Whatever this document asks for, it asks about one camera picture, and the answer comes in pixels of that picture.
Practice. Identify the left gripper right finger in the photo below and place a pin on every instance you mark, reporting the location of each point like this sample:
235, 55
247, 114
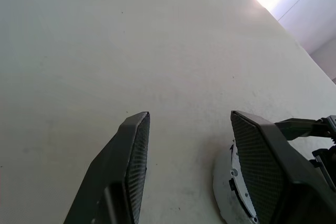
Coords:
278, 176

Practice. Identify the silver round motor lid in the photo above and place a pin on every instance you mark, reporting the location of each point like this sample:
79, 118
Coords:
240, 182

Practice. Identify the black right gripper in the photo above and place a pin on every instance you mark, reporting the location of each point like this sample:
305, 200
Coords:
329, 127

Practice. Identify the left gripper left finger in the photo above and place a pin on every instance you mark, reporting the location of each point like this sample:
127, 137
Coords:
113, 171

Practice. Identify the silver motor housing with windings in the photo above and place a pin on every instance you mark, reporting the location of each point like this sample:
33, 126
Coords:
222, 187

